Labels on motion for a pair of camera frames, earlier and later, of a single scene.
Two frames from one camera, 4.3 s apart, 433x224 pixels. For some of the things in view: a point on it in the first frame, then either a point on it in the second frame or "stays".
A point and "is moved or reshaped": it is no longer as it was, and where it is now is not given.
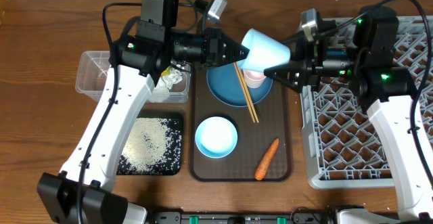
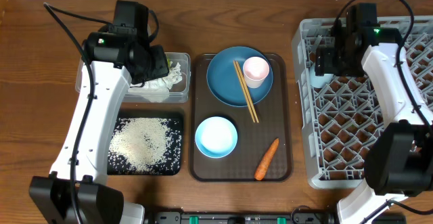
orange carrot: [261, 168] stays
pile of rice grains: [153, 147] stays
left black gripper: [213, 40] → [162, 68]
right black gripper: [306, 65] → [325, 64]
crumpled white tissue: [161, 93] stays
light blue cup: [264, 52] is moved or reshaped
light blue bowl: [216, 137] stays
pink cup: [254, 78] stays
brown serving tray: [254, 139] stays
